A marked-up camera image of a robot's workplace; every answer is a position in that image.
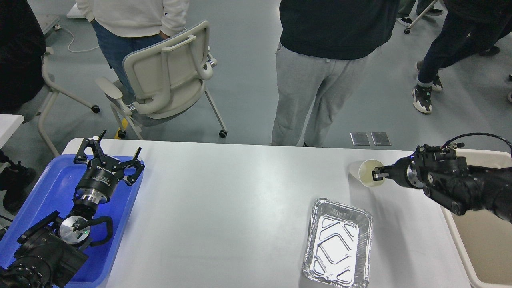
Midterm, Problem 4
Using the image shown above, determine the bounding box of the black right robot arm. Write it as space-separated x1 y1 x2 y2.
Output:
370 135 512 222

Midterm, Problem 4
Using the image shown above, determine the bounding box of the beige office chair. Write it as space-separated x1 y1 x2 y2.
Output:
96 20 228 139

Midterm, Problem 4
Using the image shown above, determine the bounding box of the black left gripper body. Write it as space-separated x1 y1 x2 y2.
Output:
74 158 130 204

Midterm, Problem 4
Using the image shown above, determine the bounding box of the person in black trousers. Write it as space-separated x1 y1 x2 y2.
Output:
412 0 511 114

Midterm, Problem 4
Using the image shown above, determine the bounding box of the grey chair at left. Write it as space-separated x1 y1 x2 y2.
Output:
36 47 100 157

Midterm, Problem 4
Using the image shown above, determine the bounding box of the white chair top right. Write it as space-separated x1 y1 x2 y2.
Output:
404 0 438 35

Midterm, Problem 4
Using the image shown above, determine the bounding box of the person in grey sweatpants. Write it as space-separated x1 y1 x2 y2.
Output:
271 0 399 147

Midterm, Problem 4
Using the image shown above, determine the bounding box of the person with black sneakers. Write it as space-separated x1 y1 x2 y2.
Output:
396 0 432 27

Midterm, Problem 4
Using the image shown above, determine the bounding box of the floor socket plate right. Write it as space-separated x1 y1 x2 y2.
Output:
370 132 392 146

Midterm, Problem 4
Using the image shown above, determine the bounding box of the aluminium foil tray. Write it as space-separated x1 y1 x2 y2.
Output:
302 198 373 288

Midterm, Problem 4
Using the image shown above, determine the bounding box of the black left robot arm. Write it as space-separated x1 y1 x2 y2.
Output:
1 138 146 288

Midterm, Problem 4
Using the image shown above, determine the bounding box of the white paper cup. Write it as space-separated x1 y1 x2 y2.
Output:
348 159 385 188

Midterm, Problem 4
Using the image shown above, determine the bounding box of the person in black at left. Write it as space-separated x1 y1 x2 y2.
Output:
0 0 46 214

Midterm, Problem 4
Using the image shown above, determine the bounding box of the beige plastic bin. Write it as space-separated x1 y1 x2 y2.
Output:
440 149 512 288

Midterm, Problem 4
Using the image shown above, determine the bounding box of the white side table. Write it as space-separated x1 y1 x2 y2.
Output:
0 114 24 148

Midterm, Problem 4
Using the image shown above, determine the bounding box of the blue plastic tray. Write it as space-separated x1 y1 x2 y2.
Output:
0 154 144 288

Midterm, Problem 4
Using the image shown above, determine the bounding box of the white cable on floor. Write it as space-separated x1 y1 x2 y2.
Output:
54 24 100 54

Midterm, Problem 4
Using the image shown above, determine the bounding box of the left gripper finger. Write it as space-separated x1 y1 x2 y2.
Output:
73 130 107 165
116 147 145 187

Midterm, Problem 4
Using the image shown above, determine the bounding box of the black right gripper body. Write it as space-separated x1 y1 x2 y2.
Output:
388 156 424 189

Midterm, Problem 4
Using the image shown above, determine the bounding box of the person in cream sweater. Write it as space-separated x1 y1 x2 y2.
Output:
76 0 190 93

